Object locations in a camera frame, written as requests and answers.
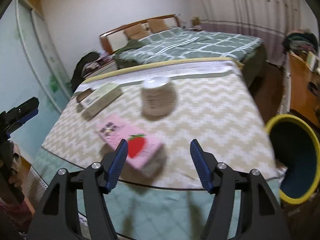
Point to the left brown pillow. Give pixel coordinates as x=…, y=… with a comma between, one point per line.
x=136, y=32

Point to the small far bedside box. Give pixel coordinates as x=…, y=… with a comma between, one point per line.
x=195, y=21

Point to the green plaid duvet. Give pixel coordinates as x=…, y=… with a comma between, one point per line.
x=179, y=44

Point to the brown pillow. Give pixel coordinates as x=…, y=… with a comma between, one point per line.
x=157, y=25
x=136, y=32

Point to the pink strawberry milk carton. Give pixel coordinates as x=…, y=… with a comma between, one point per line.
x=145, y=150

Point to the clothes pile on desk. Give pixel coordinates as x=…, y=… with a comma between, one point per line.
x=301, y=40

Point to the white floral carton box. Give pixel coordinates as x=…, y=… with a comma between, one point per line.
x=99, y=99

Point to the wooden desk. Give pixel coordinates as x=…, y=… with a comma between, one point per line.
x=302, y=102

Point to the pink white curtain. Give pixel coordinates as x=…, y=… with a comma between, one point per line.
x=270, y=20

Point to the yellow rim trash bin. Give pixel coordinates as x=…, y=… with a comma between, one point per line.
x=296, y=146

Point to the patterned beige tablecloth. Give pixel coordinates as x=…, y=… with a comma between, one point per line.
x=214, y=107

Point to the white bedside nightstand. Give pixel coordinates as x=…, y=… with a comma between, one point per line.
x=105, y=68

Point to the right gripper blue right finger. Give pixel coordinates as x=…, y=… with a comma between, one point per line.
x=260, y=215

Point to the white instant noodle cup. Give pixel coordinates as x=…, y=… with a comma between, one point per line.
x=159, y=96

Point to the sliding wardrobe door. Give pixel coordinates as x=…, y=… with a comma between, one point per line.
x=31, y=67

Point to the left hand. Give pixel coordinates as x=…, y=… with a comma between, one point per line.
x=16, y=177

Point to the right brown pillow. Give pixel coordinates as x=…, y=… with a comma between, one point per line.
x=157, y=25

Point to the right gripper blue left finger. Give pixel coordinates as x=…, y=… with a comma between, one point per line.
x=57, y=216

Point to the wooden bed with headboard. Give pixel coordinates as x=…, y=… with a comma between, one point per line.
x=251, y=66

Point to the dark clothes pile on nightstand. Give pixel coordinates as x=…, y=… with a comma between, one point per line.
x=87, y=64

